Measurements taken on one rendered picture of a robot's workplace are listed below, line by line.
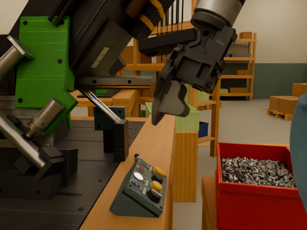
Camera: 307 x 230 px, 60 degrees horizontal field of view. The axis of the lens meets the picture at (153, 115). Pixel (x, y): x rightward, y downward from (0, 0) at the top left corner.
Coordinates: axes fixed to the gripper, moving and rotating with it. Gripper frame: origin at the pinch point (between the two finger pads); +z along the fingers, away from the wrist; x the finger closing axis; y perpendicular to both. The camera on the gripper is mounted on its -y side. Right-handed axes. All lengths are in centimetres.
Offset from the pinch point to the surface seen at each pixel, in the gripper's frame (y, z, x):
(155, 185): 5.9, 11.7, 1.5
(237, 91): -143, -111, 873
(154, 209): 8.8, 13.9, -2.3
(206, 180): 8.6, 14.6, 40.7
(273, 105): -10, -85, 631
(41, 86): -26.3, 5.4, -2.9
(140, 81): -14.2, -4.7, 14.7
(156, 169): 2.7, 10.7, 7.7
